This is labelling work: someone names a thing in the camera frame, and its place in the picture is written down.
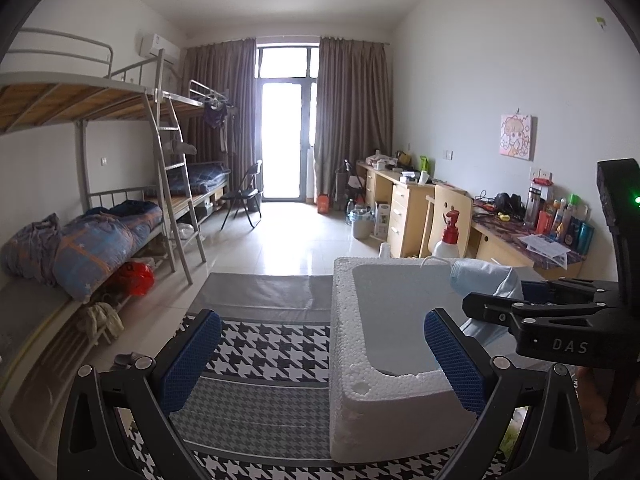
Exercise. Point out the wooden desk with drawers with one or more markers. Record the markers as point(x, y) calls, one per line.
point(405, 210)

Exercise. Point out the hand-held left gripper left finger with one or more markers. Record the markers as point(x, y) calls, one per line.
point(192, 355)

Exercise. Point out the orange floor container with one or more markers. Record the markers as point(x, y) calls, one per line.
point(324, 203)

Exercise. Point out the glass balcony door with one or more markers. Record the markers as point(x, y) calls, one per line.
point(285, 135)

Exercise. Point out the person's right hand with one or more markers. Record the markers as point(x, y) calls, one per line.
point(592, 400)

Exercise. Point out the white foam box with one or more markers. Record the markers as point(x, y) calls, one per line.
point(350, 335)

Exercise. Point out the grey metal bed ladder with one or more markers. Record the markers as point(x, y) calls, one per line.
point(172, 180)

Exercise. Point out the dark blue bedding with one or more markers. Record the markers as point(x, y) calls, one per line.
point(200, 177)

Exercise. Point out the white wall socket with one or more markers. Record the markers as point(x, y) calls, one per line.
point(541, 177)

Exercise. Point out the yellowish crumpled cloth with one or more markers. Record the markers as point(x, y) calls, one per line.
point(102, 322)

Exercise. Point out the blue orange quilt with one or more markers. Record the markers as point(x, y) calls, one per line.
point(100, 245)

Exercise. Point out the dark tall flask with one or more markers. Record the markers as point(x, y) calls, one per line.
point(533, 207)

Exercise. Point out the black folded rack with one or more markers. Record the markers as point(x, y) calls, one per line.
point(350, 182)

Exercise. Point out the white spray bottle red trigger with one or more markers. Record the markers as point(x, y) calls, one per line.
point(447, 247)

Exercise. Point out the brown curtain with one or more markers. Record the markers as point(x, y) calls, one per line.
point(220, 90)
point(352, 100)

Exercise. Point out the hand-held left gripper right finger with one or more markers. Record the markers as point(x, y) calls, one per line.
point(455, 360)

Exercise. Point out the wooden desk patterned top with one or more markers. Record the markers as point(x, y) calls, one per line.
point(505, 245)

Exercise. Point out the row of toiletry bottles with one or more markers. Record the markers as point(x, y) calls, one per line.
point(570, 230)

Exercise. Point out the grey metal bunk bed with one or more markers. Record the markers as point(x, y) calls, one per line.
point(197, 97)
point(50, 95)

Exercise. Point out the purple grey blanket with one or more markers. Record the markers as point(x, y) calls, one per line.
point(30, 250)

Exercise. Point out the red plastic bag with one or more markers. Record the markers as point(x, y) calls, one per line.
point(135, 277)

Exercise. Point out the dark slippers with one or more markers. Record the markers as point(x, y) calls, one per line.
point(131, 361)

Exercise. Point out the pink cartoon wall picture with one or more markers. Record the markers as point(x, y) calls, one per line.
point(516, 136)

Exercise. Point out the white air conditioner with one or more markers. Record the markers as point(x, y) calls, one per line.
point(157, 46)

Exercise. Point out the white bucket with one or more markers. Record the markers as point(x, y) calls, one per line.
point(361, 225)

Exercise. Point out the white cup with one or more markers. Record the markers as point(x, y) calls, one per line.
point(384, 251)

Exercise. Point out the hanging purple clothes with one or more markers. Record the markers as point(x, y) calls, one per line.
point(215, 117)

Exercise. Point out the light blue cloth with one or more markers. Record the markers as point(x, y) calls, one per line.
point(480, 275)

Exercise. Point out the white printed paper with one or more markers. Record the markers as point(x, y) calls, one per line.
point(542, 247)

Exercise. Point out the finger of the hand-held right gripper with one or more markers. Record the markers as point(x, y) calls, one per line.
point(500, 307)
point(575, 290)

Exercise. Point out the black headphones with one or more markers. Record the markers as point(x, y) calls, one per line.
point(507, 204)

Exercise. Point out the black white houndstooth tablecloth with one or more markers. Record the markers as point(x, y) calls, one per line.
point(265, 355)

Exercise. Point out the black folding chair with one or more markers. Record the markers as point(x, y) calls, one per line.
point(245, 192)

